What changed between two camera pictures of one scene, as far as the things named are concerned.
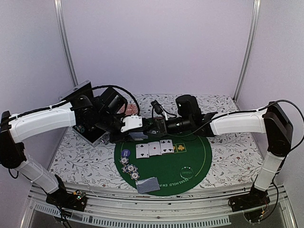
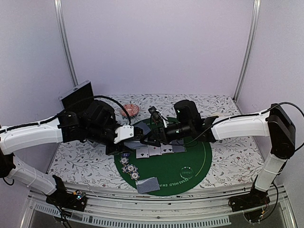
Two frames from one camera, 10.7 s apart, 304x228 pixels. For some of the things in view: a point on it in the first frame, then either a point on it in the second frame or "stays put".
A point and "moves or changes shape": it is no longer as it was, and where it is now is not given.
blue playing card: x=147 y=185 stays put
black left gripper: x=116 y=139 -> x=116 y=150
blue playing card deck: x=138 y=136 moves or changes shape
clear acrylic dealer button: x=186 y=172 stays put
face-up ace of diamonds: x=154 y=148 stays put
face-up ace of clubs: x=142 y=150 stays put
